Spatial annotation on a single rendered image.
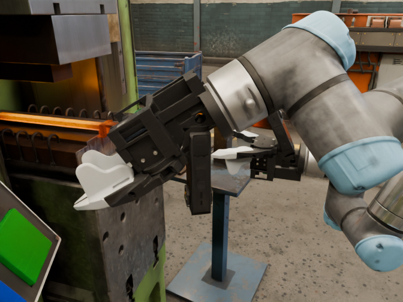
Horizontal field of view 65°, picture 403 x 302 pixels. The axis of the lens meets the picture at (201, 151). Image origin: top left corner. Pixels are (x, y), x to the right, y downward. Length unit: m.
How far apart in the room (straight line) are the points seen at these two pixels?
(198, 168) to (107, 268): 0.58
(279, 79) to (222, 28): 8.15
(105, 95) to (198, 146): 0.80
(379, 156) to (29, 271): 0.41
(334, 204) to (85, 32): 0.67
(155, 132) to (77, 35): 0.48
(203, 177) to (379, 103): 0.20
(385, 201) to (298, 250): 1.40
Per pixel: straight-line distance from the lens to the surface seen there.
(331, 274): 1.93
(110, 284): 0.94
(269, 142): 0.73
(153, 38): 9.29
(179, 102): 0.34
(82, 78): 1.15
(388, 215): 0.65
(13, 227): 0.47
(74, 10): 0.78
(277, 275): 1.84
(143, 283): 1.17
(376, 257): 0.66
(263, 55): 0.35
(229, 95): 0.33
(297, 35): 0.36
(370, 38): 3.94
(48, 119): 0.96
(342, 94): 0.34
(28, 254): 0.47
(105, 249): 0.86
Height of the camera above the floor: 1.28
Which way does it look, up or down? 24 degrees down
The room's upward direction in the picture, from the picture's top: straight up
